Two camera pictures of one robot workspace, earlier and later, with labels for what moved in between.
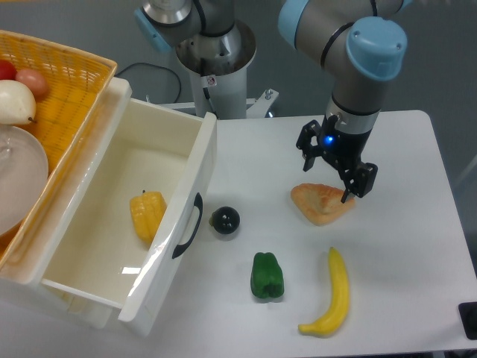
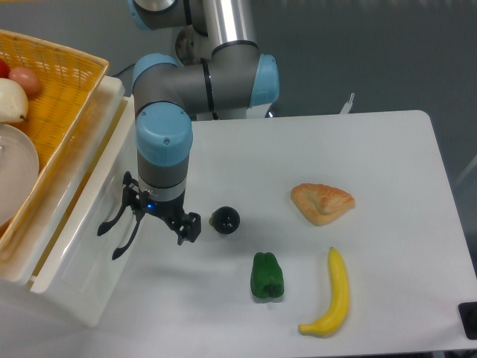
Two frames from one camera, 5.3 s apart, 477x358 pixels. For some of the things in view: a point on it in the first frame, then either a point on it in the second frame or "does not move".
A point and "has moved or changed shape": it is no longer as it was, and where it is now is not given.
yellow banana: (337, 310) does not move
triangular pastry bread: (320, 203) does not move
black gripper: (343, 148) -> (187, 225)
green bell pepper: (267, 277) does not move
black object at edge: (468, 314) does not move
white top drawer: (114, 223) has moved or changed shape
